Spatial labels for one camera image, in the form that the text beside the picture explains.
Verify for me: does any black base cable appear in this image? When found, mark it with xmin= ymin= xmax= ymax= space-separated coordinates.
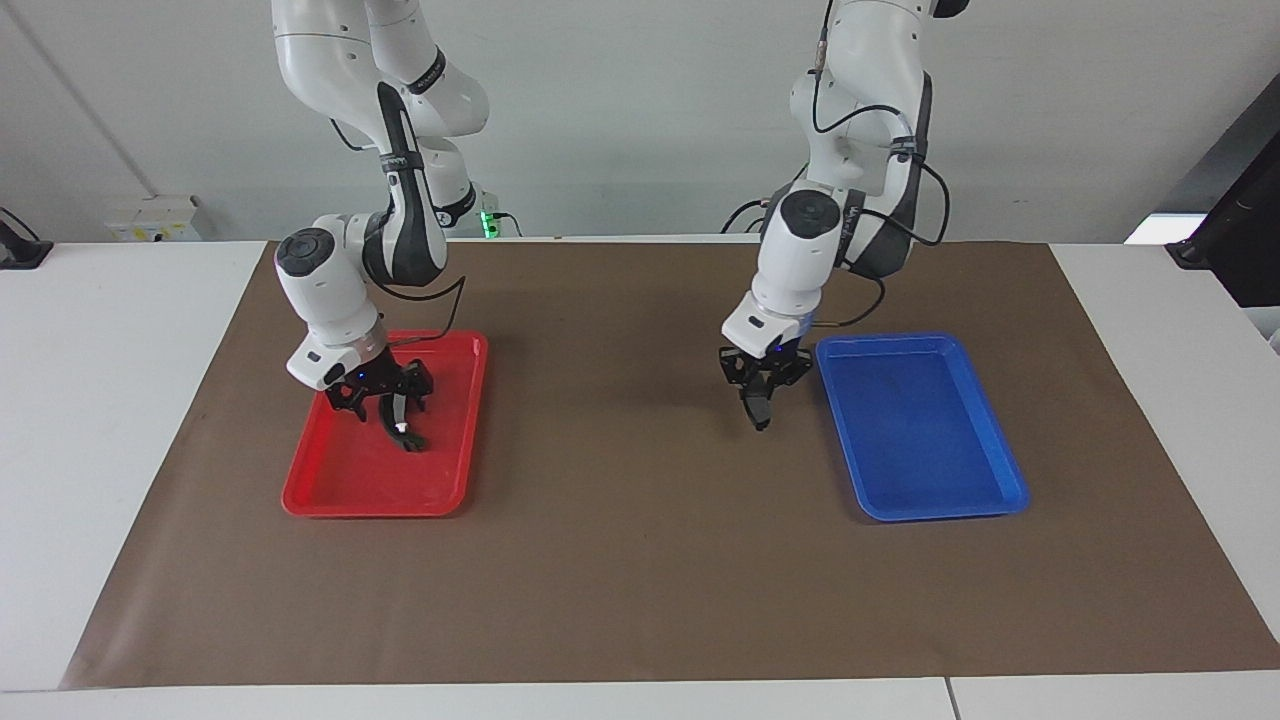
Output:
xmin=722 ymin=195 xmax=771 ymax=236

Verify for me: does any black table clamp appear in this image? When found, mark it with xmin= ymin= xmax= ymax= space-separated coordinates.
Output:
xmin=0 ymin=207 xmax=53 ymax=271

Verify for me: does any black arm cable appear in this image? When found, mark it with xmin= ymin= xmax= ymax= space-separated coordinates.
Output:
xmin=810 ymin=0 xmax=951 ymax=331
xmin=330 ymin=115 xmax=467 ymax=347

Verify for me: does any curved dark brake shoe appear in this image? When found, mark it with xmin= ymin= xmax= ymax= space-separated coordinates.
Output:
xmin=378 ymin=392 xmax=429 ymax=453

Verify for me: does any brown paper mat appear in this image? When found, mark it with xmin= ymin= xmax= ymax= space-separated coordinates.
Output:
xmin=60 ymin=240 xmax=1280 ymax=691

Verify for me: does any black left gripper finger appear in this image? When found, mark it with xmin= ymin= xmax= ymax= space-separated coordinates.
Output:
xmin=718 ymin=348 xmax=753 ymax=401
xmin=768 ymin=358 xmax=813 ymax=399

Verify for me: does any red plastic tray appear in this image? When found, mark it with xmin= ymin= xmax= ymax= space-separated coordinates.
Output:
xmin=281 ymin=330 xmax=489 ymax=519

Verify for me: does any blue plastic tray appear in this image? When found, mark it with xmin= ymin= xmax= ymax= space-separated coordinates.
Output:
xmin=815 ymin=333 xmax=1031 ymax=523

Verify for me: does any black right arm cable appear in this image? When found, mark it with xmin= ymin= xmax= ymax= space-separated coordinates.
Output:
xmin=330 ymin=115 xmax=467 ymax=347

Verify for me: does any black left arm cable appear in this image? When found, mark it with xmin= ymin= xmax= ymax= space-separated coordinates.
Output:
xmin=810 ymin=0 xmax=951 ymax=331

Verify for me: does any white wall socket box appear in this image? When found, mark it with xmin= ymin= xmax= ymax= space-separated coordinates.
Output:
xmin=105 ymin=195 xmax=201 ymax=243

